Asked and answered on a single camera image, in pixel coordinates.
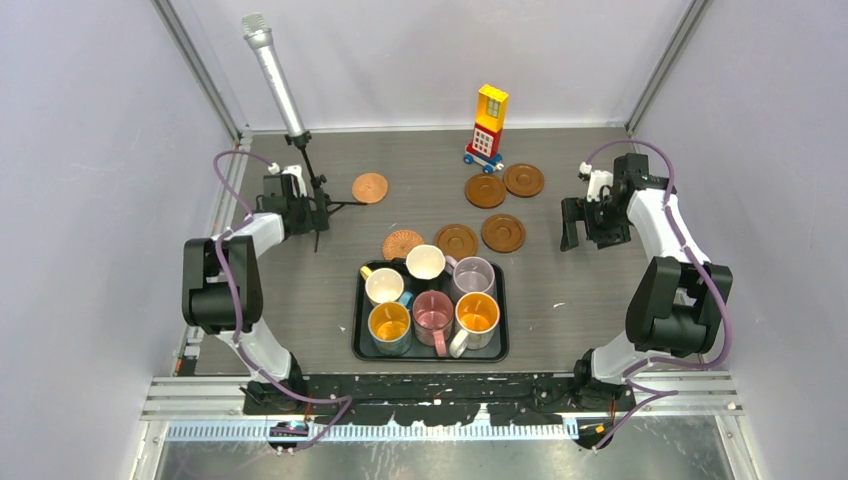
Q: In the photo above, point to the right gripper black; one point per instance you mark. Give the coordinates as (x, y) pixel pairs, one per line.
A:
(573, 209)

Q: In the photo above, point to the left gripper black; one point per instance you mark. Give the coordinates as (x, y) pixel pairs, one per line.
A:
(314, 220)

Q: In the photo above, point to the light woven coaster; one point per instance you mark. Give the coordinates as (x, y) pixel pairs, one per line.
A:
(370, 188)
(399, 243)

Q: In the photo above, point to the dark wooden coaster two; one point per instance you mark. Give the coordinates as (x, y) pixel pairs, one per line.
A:
(523, 180)

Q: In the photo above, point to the dark wooden coaster three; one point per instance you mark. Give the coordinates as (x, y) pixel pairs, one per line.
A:
(503, 233)

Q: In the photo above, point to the cream cup yellow handle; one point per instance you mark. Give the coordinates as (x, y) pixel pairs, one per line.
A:
(382, 285)

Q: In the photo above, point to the dark wooden coaster one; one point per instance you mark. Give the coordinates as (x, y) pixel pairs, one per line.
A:
(485, 191)

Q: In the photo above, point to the lilac textured mug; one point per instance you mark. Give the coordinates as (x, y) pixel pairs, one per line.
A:
(470, 275)

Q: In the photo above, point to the white cup black outside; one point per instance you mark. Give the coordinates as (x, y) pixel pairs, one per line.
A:
(423, 267)

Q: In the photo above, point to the dark wooden coaster four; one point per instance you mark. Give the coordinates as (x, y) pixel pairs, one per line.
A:
(457, 240)

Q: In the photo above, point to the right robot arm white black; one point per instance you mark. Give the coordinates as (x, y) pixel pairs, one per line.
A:
(676, 310)

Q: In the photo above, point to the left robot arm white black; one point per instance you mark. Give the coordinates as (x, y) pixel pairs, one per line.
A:
(222, 292)

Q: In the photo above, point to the toy block tower on wheels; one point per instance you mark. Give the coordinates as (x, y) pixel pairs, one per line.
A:
(483, 148)

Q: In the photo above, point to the blue mug yellow inside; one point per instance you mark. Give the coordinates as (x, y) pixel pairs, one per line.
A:
(390, 326)

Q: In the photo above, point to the black serving tray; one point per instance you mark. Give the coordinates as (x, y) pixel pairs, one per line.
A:
(365, 349)

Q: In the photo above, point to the white mug orange inside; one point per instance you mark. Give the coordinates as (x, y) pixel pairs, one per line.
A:
(477, 316)

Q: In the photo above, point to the pink patterned mug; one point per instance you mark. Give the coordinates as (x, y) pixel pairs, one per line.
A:
(432, 313)

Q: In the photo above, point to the silver microphone on tripod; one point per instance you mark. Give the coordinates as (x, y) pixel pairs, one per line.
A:
(258, 35)

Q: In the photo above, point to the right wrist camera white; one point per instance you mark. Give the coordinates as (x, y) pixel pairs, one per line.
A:
(596, 181)

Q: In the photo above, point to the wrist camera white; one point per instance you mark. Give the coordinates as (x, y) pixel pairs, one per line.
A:
(596, 181)
(293, 183)

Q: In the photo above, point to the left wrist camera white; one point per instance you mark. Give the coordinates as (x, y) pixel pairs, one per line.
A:
(293, 183)

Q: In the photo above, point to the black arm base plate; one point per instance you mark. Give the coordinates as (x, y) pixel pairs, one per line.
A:
(510, 399)

